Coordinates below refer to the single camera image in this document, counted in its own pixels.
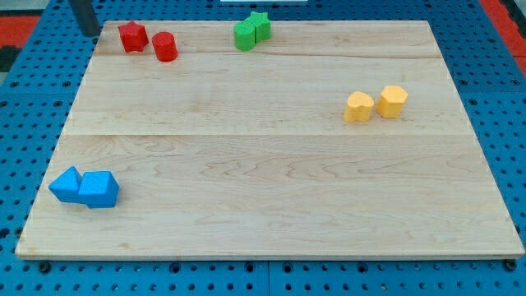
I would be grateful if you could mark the blue cube block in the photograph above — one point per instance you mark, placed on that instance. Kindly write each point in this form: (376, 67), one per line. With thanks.
(98, 189)

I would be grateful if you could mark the green star block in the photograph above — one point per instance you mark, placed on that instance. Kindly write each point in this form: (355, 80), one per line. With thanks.
(262, 25)

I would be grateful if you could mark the blue triangle block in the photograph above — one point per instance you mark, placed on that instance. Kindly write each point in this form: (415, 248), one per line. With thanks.
(66, 186)

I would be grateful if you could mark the yellow heart block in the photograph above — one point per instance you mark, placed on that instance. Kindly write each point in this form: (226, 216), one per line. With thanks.
(359, 107)

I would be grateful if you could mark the green cylinder block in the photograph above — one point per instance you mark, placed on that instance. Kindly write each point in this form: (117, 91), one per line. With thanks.
(244, 35)

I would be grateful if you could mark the yellow hexagon block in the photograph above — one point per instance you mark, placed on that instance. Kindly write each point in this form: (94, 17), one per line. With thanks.
(392, 101)

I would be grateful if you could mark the red cylinder block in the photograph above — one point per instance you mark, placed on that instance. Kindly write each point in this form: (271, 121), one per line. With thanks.
(165, 46)

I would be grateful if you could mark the wooden board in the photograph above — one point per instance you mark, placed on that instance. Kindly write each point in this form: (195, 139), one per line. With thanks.
(230, 155)

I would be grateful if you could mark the red star block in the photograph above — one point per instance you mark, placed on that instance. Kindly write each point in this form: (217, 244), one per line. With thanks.
(133, 36)

